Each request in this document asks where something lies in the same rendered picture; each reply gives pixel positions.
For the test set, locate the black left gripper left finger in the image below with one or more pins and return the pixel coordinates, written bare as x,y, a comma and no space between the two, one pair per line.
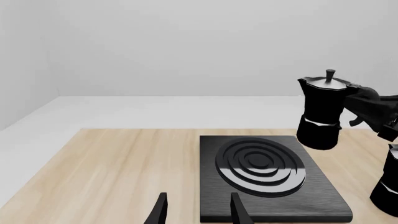
159,211

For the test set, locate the flat black stove plate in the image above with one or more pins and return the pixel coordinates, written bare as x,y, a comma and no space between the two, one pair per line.
311,205

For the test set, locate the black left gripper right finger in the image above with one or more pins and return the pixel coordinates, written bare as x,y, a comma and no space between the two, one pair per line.
238,211

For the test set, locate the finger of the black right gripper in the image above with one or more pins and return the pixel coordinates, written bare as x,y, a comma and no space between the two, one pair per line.
370,109

